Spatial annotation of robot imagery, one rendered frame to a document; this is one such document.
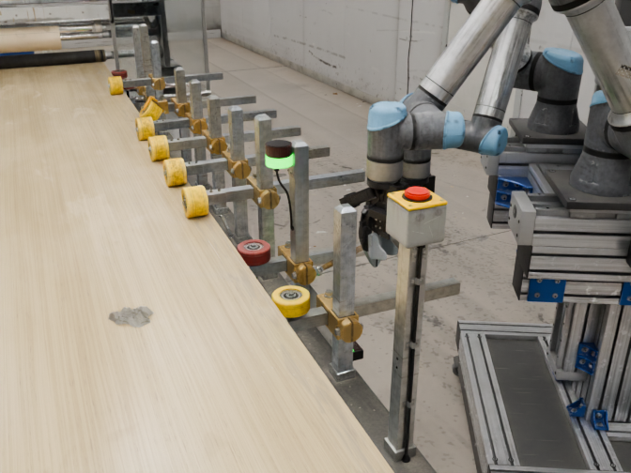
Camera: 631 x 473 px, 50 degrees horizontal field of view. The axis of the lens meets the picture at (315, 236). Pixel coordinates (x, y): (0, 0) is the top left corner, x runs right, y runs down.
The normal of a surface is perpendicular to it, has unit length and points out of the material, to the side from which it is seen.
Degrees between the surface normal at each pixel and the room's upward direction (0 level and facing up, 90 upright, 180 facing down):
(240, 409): 0
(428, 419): 0
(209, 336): 0
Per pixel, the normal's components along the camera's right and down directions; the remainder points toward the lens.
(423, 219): 0.39, 0.39
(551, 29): -0.90, 0.19
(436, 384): 0.00, -0.90
